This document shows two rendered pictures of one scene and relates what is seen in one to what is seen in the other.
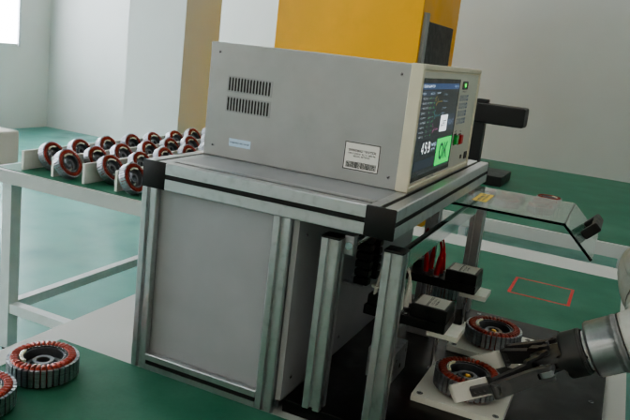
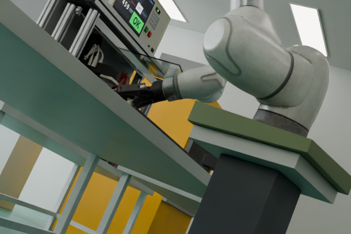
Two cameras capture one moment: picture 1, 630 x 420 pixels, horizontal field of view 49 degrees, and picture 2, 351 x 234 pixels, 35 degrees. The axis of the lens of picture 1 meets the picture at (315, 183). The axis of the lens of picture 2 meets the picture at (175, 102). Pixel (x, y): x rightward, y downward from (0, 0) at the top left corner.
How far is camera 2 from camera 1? 138 cm
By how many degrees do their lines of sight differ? 23
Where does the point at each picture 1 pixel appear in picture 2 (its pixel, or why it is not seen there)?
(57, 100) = not seen: outside the picture
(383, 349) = (76, 46)
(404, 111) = not seen: outside the picture
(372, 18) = (165, 112)
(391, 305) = (85, 28)
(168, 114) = (13, 133)
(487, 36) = not seen: hidden behind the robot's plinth
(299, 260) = (55, 13)
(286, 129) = not seen: outside the picture
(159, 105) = not seen: hidden behind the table
